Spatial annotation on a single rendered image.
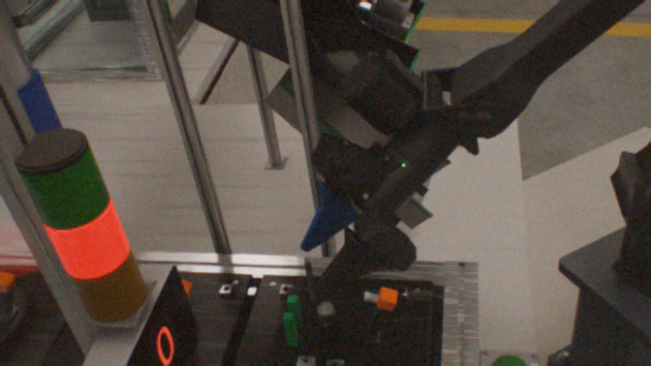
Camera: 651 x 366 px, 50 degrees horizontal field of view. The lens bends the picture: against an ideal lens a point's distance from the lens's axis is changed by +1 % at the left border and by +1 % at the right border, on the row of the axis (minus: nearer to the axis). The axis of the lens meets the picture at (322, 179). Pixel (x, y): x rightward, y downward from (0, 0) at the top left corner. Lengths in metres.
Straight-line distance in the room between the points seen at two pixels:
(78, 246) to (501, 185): 0.90
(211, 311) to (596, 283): 0.49
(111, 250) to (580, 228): 0.85
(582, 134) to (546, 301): 1.91
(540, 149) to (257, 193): 1.72
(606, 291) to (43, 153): 0.61
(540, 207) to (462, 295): 0.34
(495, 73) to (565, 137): 2.28
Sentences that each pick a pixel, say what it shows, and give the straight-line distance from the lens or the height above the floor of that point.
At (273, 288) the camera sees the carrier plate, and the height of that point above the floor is 0.97.
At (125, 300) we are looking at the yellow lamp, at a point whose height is 1.28.
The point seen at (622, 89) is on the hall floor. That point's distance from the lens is 3.27.
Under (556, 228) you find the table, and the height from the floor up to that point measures 0.86.
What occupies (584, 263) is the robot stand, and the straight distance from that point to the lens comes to 0.87.
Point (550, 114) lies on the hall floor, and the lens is 3.06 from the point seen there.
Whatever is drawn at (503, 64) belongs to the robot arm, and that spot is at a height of 1.34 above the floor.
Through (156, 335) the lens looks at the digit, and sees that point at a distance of 0.62.
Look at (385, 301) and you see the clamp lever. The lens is 0.81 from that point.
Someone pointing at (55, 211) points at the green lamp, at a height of 1.38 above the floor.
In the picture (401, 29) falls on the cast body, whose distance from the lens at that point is 1.02.
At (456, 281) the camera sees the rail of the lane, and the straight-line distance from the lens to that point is 0.98.
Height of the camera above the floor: 1.67
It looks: 38 degrees down
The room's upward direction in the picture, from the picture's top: 9 degrees counter-clockwise
